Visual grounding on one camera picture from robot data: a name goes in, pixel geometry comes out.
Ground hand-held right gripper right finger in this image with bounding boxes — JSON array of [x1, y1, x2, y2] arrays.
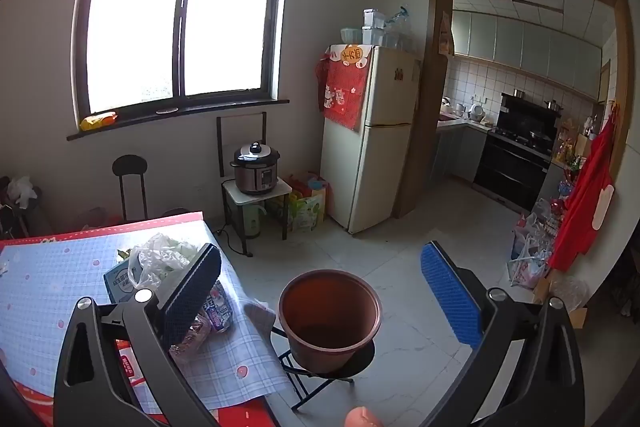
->
[[420, 241, 586, 427]]

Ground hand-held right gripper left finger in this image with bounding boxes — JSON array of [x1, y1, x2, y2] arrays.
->
[[52, 243, 223, 427]]

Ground blue and white snack wrapper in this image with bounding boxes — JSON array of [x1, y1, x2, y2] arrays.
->
[[200, 279, 235, 334]]

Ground white plastic bag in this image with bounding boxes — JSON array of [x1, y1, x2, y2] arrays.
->
[[127, 233, 216, 293], [6, 177, 38, 208]]

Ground snack packets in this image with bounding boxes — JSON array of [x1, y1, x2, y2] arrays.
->
[[169, 314, 213, 363]]

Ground blue cardboard box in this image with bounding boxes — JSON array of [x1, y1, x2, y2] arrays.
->
[[103, 259, 146, 305]]

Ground brown plastic bucket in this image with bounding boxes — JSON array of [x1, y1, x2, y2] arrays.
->
[[278, 270, 383, 370]]

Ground pile of plastic bags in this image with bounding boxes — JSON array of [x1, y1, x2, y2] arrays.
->
[[509, 197, 556, 290]]

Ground pale green kettle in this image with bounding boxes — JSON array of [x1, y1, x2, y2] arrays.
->
[[241, 202, 267, 239]]

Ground black folding stool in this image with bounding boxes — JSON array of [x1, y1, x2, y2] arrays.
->
[[270, 327, 376, 414]]

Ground small white side table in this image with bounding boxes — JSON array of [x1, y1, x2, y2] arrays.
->
[[221, 177, 293, 258]]

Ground silver electric pressure cooker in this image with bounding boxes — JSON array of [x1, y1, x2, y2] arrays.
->
[[230, 141, 281, 196]]

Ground black round-back chair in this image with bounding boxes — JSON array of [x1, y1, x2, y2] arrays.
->
[[111, 155, 149, 223]]

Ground black integrated stove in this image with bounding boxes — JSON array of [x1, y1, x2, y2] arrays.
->
[[472, 92, 563, 212]]

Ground green and white shopping bag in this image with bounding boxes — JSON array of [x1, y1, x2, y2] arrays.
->
[[290, 187, 327, 233]]

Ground blue plaid tablecloth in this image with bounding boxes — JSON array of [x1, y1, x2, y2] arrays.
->
[[0, 212, 293, 415]]

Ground grey kitchen counter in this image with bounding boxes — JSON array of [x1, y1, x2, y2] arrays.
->
[[436, 114, 493, 182]]

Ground red gift bag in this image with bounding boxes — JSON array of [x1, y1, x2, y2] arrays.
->
[[287, 172, 321, 192]]

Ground cream refrigerator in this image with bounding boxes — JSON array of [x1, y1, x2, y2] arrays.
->
[[319, 44, 423, 235]]

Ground red apron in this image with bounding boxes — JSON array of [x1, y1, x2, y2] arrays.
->
[[547, 104, 618, 273]]

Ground dark windowsill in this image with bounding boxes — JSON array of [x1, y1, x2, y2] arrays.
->
[[66, 99, 291, 142]]

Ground dark stool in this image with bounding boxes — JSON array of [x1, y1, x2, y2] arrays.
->
[[0, 177, 51, 238]]

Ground yellow snack packet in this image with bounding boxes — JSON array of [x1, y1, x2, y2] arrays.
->
[[80, 111, 120, 132]]

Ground crumpled white plastic bag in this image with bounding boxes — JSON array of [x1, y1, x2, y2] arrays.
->
[[6, 177, 38, 208]]

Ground group of condiment bottles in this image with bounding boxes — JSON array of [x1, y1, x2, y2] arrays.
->
[[552, 117, 601, 172]]

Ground red printed fridge cloth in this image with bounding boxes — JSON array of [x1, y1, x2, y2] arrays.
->
[[315, 44, 376, 131]]

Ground hanging paper bag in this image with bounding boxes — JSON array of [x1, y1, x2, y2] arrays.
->
[[437, 11, 455, 56]]

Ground clear plastic bags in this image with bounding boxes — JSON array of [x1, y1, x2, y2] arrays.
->
[[385, 7, 413, 50]]

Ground stack of clear containers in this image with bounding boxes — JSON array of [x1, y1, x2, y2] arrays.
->
[[362, 8, 388, 46]]

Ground dark framed window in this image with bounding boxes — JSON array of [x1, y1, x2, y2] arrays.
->
[[72, 0, 292, 118]]

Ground black metal rack frame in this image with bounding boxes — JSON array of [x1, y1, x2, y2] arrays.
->
[[216, 112, 268, 180]]

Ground grey kitchen wall cabinets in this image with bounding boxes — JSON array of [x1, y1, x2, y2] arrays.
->
[[452, 9, 603, 100]]

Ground wooden door frame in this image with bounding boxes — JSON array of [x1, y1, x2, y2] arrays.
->
[[400, 0, 628, 218]]

